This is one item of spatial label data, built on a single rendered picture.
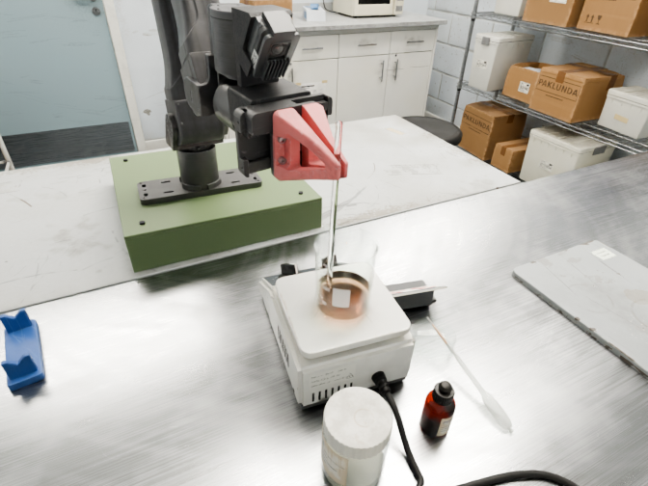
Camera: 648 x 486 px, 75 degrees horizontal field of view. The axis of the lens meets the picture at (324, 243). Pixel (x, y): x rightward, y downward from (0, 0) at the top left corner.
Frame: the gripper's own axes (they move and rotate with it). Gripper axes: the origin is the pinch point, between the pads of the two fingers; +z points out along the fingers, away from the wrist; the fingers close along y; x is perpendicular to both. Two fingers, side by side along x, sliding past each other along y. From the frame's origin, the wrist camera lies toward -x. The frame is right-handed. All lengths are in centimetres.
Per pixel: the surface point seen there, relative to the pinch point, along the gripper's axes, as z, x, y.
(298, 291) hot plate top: -3.3, 16.2, -1.8
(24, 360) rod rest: -15.6, 22.1, -28.8
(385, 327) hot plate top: 6.2, 15.9, 2.7
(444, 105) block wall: -211, 103, 282
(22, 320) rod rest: -23.5, 23.3, -28.5
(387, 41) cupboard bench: -209, 45, 203
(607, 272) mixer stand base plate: 12, 24, 44
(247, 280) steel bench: -17.7, 25.4, -1.4
